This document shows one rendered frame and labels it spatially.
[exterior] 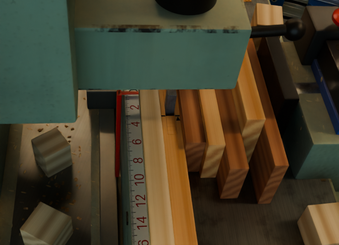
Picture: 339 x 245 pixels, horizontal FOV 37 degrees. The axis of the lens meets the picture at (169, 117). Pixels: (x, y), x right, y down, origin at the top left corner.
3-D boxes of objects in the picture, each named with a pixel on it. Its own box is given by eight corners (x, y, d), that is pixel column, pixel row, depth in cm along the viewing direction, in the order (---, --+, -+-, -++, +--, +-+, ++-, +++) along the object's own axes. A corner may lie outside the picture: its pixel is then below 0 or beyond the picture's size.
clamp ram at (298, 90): (329, 155, 52) (363, 98, 45) (260, 157, 51) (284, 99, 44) (306, 90, 58) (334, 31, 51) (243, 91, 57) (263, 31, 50)
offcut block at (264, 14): (274, 53, 62) (284, 27, 59) (249, 50, 62) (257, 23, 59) (273, 32, 64) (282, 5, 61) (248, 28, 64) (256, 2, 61)
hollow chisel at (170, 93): (171, 128, 51) (176, 95, 47) (163, 128, 51) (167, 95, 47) (170, 121, 52) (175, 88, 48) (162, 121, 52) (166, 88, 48)
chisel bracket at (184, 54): (232, 102, 45) (254, 29, 38) (73, 103, 43) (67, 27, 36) (220, 45, 49) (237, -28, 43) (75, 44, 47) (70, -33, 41)
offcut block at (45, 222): (54, 260, 53) (51, 245, 50) (23, 244, 54) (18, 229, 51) (73, 232, 55) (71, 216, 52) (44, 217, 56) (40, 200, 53)
